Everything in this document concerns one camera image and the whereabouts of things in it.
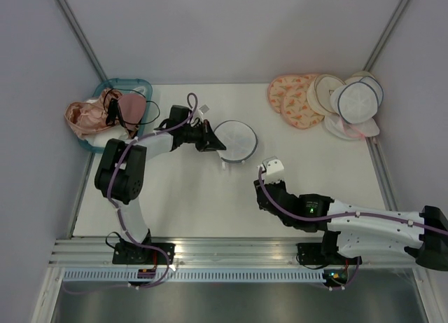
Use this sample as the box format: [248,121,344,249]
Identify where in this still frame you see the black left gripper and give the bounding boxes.
[181,120,226,153]

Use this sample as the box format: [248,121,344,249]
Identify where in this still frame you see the white mesh laundry bag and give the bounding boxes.
[214,120,258,170]

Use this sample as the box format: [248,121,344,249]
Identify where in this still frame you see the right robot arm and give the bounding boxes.
[253,180,447,271]

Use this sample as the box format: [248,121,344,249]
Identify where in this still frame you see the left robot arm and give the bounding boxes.
[94,105,227,264]

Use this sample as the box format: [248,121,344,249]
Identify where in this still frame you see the floral peach laundry bag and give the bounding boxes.
[280,85,324,130]

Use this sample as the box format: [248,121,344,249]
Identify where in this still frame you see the beige round laundry bag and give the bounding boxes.
[307,74,346,116]

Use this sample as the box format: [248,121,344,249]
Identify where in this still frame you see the white pink-trimmed laundry bag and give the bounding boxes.
[323,114,380,141]

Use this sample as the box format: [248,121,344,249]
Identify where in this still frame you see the teal plastic basket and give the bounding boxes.
[78,78,153,153]

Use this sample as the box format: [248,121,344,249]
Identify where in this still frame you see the white clothing in basket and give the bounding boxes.
[85,125,129,151]

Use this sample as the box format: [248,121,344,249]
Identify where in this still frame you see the peach satin garment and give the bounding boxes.
[64,88,121,139]

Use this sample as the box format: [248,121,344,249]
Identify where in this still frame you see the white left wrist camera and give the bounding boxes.
[197,105,209,115]

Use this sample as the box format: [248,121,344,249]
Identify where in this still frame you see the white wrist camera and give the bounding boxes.
[258,156,285,184]
[197,105,209,115]

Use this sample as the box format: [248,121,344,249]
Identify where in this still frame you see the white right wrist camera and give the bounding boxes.
[258,156,285,184]

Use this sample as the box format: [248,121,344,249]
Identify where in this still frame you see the pink bra black straps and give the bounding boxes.
[101,87,161,130]

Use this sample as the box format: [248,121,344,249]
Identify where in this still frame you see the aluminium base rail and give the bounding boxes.
[48,237,430,268]

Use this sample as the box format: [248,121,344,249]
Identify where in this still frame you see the white slotted cable duct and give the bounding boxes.
[64,268,325,283]

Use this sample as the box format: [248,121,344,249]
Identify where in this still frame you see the left aluminium frame post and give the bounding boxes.
[54,0,108,81]

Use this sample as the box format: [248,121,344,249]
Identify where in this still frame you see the aluminium frame post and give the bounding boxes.
[363,0,413,72]
[54,0,108,81]

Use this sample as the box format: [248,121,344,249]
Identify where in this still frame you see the right aluminium frame post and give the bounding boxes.
[363,0,413,72]

